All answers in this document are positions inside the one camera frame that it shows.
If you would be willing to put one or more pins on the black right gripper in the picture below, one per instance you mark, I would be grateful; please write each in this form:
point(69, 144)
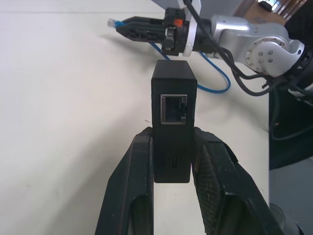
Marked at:
point(177, 36)

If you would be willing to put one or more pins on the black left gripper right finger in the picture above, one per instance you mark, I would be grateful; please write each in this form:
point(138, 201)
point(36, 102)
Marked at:
point(227, 195)

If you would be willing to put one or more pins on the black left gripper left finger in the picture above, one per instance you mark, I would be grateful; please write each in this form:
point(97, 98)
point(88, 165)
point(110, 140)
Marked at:
point(127, 186)

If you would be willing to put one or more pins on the small black box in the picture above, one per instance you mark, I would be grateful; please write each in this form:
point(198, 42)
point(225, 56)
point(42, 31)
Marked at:
point(171, 78)

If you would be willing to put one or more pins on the brown cardboard box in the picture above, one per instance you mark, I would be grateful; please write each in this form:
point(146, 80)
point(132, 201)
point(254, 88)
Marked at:
point(266, 13)

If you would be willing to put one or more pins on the dark robot torso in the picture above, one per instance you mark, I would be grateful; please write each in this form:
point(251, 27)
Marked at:
point(291, 127)

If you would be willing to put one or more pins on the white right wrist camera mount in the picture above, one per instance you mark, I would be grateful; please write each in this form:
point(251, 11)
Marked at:
point(192, 31)

